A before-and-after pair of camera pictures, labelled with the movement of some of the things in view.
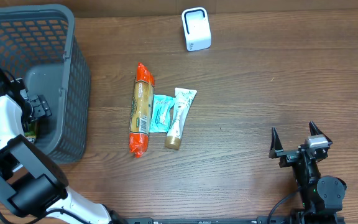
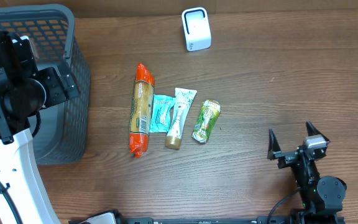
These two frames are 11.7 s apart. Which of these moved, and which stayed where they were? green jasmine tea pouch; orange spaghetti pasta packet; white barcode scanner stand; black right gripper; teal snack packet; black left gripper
Moved: green jasmine tea pouch; black left gripper
Stayed: white barcode scanner stand; teal snack packet; black right gripper; orange spaghetti pasta packet
